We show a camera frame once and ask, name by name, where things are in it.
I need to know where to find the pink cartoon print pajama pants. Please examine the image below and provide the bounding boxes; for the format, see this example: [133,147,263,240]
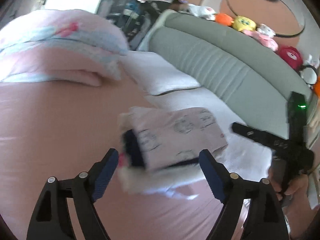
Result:
[128,107,228,172]

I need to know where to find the person right hand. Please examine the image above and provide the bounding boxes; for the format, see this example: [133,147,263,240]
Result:
[268,167,309,202]

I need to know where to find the grey padded headboard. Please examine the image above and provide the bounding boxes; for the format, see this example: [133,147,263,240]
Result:
[139,10,317,137]

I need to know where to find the black white plush toy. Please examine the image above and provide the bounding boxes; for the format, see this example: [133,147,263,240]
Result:
[299,55,319,88]

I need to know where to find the red round plush toy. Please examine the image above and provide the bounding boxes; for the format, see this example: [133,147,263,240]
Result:
[277,46,303,70]

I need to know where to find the pink bed sheet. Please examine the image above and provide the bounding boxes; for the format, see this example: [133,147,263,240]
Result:
[1,77,222,239]

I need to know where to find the folded cream garment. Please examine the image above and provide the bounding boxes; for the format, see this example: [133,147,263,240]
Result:
[118,113,201,193]

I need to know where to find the folded white striped garment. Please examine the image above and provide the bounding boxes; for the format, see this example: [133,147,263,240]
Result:
[143,171,212,200]

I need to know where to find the pink white plush toy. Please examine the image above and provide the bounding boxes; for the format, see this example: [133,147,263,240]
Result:
[242,24,278,52]

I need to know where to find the yellow plush toy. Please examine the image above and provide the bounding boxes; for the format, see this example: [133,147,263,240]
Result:
[232,16,257,32]

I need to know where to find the light pink pillow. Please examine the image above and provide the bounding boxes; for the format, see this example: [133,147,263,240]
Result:
[120,51,201,96]

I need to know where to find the folded pink checkered duvet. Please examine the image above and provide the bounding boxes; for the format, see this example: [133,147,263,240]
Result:
[1,9,129,87]

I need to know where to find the dark glass wardrobe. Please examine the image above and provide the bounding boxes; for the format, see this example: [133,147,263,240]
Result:
[97,0,172,50]

